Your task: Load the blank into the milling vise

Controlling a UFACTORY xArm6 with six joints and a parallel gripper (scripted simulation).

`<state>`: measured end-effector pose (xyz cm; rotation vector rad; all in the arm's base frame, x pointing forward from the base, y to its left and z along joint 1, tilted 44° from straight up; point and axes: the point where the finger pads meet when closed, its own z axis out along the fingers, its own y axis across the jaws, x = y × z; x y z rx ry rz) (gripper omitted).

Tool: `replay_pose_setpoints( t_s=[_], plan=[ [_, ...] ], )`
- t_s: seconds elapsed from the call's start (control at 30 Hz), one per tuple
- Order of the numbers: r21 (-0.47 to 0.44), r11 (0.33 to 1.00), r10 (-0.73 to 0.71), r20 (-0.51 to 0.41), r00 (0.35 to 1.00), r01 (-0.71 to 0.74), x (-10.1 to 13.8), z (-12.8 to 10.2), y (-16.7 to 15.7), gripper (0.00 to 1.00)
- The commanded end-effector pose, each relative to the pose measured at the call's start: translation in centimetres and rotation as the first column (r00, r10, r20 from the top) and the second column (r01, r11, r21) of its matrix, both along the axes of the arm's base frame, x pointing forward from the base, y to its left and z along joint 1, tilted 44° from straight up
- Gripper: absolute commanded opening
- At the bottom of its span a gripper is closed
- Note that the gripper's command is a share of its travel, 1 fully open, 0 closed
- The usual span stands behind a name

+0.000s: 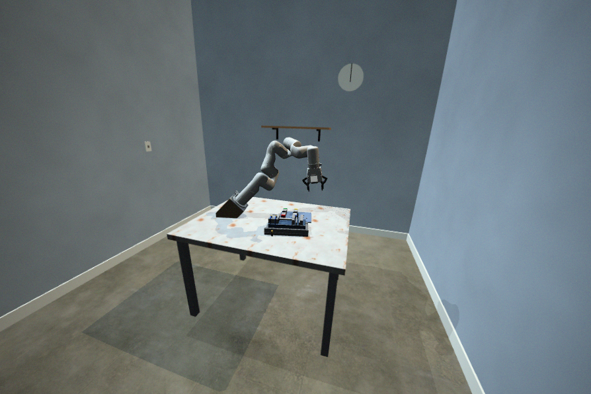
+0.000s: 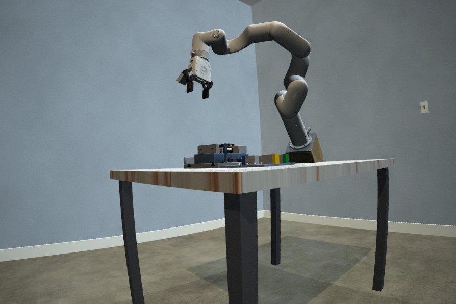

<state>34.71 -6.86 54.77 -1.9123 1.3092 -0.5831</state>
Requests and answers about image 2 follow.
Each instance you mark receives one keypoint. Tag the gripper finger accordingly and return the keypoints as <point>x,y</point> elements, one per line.
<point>205,92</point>
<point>189,80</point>

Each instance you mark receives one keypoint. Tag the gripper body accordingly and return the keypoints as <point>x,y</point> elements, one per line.
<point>200,68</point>

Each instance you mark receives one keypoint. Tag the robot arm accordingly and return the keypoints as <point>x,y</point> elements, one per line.
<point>288,102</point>

